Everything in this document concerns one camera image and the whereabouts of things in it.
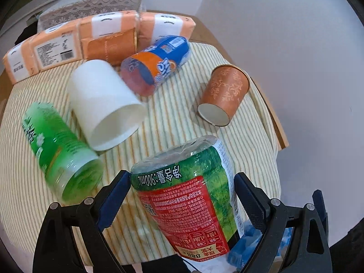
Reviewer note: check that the white paper cup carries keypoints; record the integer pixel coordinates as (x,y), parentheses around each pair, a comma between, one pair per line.
(106,109)

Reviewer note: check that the lace covered side table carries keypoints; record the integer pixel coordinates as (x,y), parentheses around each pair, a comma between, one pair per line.
(67,10)

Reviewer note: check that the striped yellow tablecloth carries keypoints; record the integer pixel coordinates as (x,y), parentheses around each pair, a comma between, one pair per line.
(249,139)

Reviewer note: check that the orange blue label bottle cup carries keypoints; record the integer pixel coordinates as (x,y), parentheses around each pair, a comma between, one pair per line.
(146,70)

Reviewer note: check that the orange paper cup by packs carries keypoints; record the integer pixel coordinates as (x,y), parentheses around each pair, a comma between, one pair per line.
(113,48)

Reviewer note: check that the green plastic bottle cup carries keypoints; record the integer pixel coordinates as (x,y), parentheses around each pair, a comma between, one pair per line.
(72,170)

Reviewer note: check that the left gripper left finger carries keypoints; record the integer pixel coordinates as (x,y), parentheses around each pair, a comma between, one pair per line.
(56,249)

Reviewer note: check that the tissue pack far right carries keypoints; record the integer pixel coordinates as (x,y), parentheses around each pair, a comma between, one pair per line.
(153,26)

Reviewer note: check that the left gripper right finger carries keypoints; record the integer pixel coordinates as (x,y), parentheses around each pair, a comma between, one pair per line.
(308,249)

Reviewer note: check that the tissue pack far left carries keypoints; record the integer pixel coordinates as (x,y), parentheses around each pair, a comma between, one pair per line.
(20,62)

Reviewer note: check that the red green label bottle cup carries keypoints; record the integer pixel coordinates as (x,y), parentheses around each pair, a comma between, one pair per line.
(189,192)

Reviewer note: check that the orange patterned paper cup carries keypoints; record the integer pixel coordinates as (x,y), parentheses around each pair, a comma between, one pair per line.
(223,95)

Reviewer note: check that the blue plastic bag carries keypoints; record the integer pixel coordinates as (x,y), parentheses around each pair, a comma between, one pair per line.
(245,247)

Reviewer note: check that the tissue pack with barcode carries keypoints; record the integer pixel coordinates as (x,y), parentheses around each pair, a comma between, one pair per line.
(57,45)

